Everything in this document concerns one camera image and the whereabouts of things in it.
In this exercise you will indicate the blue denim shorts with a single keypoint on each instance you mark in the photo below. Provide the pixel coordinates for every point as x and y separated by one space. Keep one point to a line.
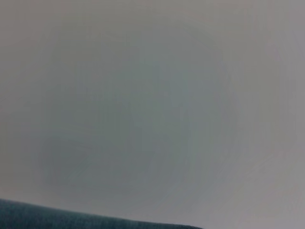
47 217

